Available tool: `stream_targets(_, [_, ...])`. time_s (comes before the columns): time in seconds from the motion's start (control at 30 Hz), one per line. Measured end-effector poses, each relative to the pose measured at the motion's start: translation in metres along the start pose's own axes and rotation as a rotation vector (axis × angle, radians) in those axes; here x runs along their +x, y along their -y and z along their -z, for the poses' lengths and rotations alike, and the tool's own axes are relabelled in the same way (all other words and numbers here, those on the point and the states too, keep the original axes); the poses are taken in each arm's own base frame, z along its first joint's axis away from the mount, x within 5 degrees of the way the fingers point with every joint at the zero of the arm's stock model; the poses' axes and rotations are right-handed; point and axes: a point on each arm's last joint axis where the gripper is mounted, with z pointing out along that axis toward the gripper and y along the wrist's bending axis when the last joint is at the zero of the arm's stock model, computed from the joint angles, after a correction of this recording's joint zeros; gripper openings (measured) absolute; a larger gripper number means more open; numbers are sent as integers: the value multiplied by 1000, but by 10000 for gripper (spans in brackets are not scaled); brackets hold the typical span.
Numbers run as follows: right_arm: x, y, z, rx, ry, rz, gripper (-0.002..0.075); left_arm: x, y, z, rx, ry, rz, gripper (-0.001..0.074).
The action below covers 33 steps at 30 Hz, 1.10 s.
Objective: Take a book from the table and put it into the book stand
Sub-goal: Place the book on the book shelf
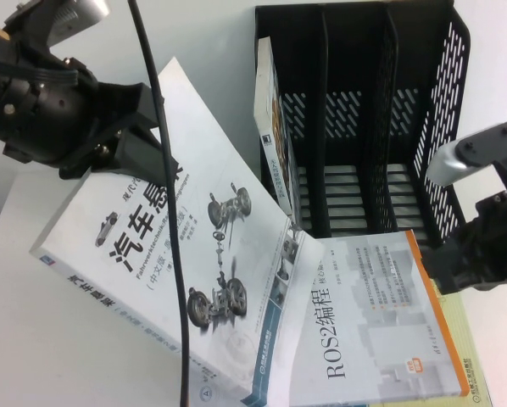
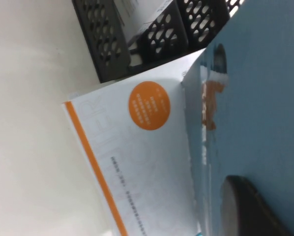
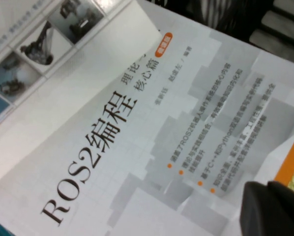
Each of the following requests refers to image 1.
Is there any black right camera bracket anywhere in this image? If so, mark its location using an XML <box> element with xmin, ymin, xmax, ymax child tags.
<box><xmin>454</xmin><ymin>120</ymin><xmax>507</xmax><ymax>188</ymax></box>

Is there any white ROS2 book orange edge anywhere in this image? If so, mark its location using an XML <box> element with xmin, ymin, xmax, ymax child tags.
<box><xmin>286</xmin><ymin>230</ymin><xmax>471</xmax><ymax>407</ymax></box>

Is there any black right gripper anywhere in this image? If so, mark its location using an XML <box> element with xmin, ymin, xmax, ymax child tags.
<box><xmin>420</xmin><ymin>185</ymin><xmax>507</xmax><ymax>294</ymax></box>

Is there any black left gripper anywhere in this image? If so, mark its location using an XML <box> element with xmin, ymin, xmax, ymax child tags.
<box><xmin>57</xmin><ymin>58</ymin><xmax>183</xmax><ymax>184</ymax></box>

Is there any black plastic book stand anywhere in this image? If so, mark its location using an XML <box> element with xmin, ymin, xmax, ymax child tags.
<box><xmin>254</xmin><ymin>0</ymin><xmax>474</xmax><ymax>258</ymax></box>

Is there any black camera cable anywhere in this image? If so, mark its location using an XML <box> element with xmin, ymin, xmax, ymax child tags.
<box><xmin>127</xmin><ymin>0</ymin><xmax>192</xmax><ymax>407</ymax></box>

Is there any white book with orange print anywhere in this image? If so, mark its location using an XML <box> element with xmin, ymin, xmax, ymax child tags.
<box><xmin>253</xmin><ymin>36</ymin><xmax>304</xmax><ymax>233</ymax></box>

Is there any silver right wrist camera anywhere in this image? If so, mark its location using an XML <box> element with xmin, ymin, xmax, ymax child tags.
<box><xmin>426</xmin><ymin>141</ymin><xmax>478</xmax><ymax>187</ymax></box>

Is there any pale yellow book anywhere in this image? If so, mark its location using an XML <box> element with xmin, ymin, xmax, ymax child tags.
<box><xmin>437</xmin><ymin>291</ymin><xmax>495</xmax><ymax>404</ymax></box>

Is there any white car suspension book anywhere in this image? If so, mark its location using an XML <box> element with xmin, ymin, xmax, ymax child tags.
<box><xmin>27</xmin><ymin>56</ymin><xmax>323</xmax><ymax>404</ymax></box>

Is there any black camera bracket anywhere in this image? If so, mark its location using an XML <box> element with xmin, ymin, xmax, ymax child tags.
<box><xmin>454</xmin><ymin>120</ymin><xmax>507</xmax><ymax>188</ymax></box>
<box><xmin>2</xmin><ymin>0</ymin><xmax>73</xmax><ymax>57</ymax></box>

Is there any black left camera bracket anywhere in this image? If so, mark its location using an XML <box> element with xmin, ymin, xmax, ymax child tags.
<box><xmin>2</xmin><ymin>0</ymin><xmax>73</xmax><ymax>57</ymax></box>

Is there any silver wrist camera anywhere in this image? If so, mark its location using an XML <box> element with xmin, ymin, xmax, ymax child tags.
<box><xmin>48</xmin><ymin>0</ymin><xmax>111</xmax><ymax>44</ymax></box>
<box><xmin>426</xmin><ymin>141</ymin><xmax>478</xmax><ymax>187</ymax></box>

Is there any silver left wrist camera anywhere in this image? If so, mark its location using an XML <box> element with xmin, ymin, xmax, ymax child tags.
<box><xmin>48</xmin><ymin>0</ymin><xmax>111</xmax><ymax>44</ymax></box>

